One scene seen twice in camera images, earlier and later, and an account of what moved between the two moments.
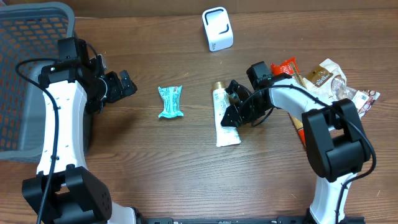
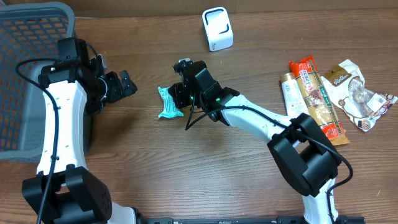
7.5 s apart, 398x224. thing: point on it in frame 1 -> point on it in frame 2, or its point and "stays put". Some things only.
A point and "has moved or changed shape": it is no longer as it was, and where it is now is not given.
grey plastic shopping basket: (30, 33) stays put
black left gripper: (115, 86) stays put
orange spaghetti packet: (291, 67) has moved or changed shape
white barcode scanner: (218, 28) stays put
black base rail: (168, 220) stays put
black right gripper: (239, 101) -> (179, 95)
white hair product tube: (225, 135) has moved or changed shape
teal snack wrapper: (171, 98) stays put
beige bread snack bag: (328, 82) -> (346, 83)
